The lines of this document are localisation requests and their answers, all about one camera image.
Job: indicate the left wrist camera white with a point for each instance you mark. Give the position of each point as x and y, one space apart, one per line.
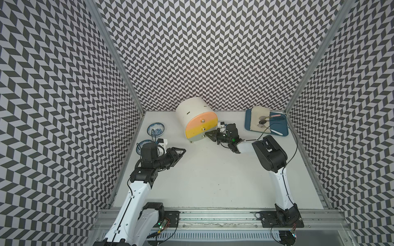
162 145

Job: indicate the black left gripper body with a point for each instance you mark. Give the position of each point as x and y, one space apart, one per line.
168 159

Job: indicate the aluminium corner post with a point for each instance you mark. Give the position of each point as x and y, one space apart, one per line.
96 17
333 29

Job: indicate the teal blue tray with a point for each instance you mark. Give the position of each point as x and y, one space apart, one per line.
275 125

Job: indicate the blue floral bowl near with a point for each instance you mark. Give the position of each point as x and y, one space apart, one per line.
141 144

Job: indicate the aluminium corner post left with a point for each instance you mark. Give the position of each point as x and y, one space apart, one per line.
96 17

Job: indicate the pink handled spoon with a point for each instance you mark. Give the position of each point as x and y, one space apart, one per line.
267 118

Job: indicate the white handled spoon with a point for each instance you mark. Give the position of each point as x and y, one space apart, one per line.
272 131

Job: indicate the cream round drawer cabinet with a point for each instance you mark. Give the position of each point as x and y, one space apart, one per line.
190 108

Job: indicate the beige folded cloth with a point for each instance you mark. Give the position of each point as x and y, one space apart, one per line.
256 112

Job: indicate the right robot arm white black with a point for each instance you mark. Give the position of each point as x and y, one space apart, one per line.
273 159

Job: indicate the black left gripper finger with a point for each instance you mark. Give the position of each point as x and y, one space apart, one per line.
176 156
177 150

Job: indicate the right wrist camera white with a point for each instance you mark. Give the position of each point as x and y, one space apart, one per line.
221 125

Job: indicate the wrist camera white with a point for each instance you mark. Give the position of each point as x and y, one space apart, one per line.
162 145
221 125

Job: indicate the teal handled spoon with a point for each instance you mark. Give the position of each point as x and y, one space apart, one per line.
272 121

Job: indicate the grey green bottom drawer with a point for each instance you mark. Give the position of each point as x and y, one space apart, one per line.
198 137

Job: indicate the blue floral bowl far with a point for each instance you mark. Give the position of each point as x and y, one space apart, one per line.
155 129

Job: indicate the aluminium front rail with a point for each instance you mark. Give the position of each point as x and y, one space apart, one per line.
248 219

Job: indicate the aluminium corner post right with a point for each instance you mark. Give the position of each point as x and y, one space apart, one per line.
333 29

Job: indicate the blue floral bowl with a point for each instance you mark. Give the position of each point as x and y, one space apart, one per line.
155 129
141 144

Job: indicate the yellow drawer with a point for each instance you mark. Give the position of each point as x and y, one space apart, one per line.
201 130

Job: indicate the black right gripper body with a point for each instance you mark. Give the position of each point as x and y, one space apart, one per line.
222 136

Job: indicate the orange pink top drawer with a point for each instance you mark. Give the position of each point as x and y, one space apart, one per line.
206 115

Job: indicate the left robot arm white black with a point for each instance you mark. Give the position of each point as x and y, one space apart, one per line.
137 217

